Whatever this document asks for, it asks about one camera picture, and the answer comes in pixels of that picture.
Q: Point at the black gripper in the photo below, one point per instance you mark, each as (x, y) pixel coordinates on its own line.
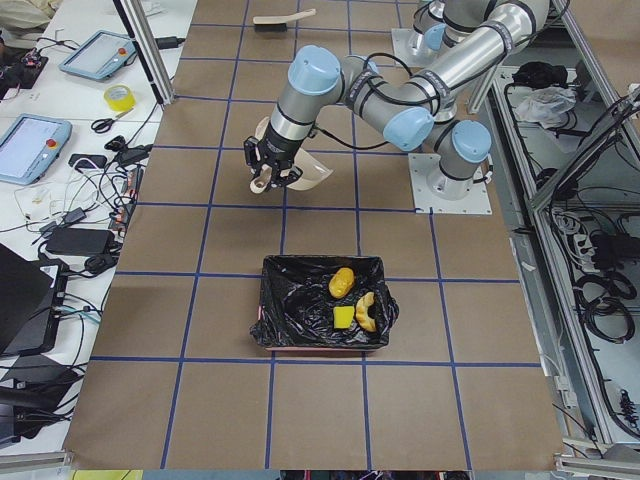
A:
(280, 146)

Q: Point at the brown potato toy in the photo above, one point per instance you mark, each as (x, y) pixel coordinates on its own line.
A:
(341, 282)

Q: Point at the croissant toy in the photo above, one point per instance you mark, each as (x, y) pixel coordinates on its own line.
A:
(364, 320)

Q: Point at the yellow green sponge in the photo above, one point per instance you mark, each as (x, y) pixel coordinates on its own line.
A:
(343, 316)

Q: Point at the beige hand brush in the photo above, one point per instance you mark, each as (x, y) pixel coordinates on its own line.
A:
(279, 23)

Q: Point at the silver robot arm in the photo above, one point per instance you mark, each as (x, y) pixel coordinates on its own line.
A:
(477, 35)

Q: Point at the bin with black bag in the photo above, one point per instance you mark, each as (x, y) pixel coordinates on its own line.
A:
(296, 308)

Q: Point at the yellow tape roll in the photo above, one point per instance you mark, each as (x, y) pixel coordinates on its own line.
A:
(119, 98)

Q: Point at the upper blue teach pendant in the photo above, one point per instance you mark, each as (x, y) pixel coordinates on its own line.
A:
(100, 56)

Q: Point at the blue teach pendant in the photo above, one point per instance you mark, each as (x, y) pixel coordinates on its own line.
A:
(30, 145)
(100, 56)

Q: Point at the black power adapter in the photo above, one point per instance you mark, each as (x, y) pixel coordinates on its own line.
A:
(79, 242)

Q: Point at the lower blue teach pendant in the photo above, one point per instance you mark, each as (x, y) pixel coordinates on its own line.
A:
(30, 145)

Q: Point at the black laptop computer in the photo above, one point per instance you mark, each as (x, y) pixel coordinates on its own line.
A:
(31, 295)

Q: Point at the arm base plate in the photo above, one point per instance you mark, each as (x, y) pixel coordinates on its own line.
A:
(435, 193)
(410, 47)

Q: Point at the black handled scissors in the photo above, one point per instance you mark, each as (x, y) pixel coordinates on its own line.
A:
(103, 125)

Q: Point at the aluminium frame post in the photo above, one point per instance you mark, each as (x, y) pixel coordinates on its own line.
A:
(134, 20)

